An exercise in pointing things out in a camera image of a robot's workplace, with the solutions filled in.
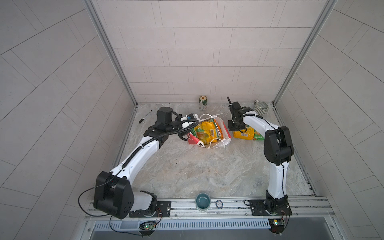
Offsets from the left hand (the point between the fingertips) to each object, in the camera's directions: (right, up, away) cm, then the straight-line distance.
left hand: (197, 119), depth 76 cm
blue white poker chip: (+11, -42, -3) cm, 43 cm away
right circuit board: (+37, -49, -8) cm, 61 cm away
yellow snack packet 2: (+32, -11, +18) cm, 38 cm away
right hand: (+23, -6, +23) cm, 33 cm away
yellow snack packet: (+5, -8, +13) cm, 16 cm away
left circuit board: (-22, -47, -11) cm, 53 cm away
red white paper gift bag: (+15, -10, +2) cm, 18 cm away
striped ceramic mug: (+46, +7, +31) cm, 55 cm away
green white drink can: (+4, +11, +30) cm, 32 cm away
